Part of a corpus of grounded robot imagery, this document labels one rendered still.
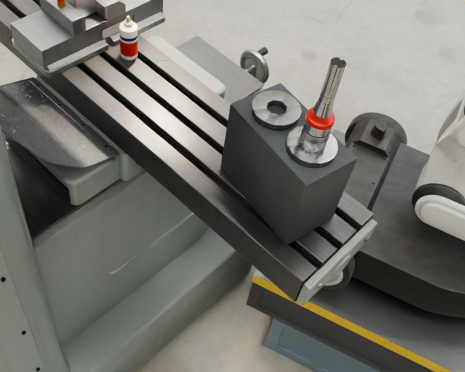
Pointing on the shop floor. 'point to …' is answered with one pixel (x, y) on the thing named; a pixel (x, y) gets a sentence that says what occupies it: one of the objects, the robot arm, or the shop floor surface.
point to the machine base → (158, 308)
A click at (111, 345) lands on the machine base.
